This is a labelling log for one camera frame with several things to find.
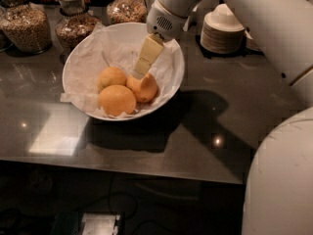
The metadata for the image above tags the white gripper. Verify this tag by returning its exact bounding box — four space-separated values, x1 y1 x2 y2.
131 0 188 79

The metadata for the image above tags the orange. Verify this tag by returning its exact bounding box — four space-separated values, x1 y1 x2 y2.
98 85 137 117
126 73 158 103
97 67 127 92

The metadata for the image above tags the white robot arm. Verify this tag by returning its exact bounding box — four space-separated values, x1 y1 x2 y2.
148 0 313 235

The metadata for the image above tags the white bowl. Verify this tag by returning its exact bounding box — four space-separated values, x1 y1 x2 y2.
62 22 186 122

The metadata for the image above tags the white paper liner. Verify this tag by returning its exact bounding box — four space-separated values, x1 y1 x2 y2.
60 23 177 119

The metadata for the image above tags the glass jar of cereal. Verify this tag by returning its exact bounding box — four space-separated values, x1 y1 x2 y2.
107 0 147 24

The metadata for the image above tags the tall stack of paper bowls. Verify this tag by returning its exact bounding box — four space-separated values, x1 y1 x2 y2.
201 4 245 54

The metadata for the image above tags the middle glass jar of granola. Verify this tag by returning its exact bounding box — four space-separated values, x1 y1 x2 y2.
55 0 101 51

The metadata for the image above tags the black mat under bowls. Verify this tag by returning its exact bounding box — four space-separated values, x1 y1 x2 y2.
195 34 265 60

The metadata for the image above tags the short stack of paper bowls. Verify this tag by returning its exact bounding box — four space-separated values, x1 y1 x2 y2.
245 30 260 51

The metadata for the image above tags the large glass jar of grains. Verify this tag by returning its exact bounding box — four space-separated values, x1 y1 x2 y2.
0 0 52 54

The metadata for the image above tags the grey device under table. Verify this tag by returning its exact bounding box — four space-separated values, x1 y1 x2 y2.
51 211 124 235

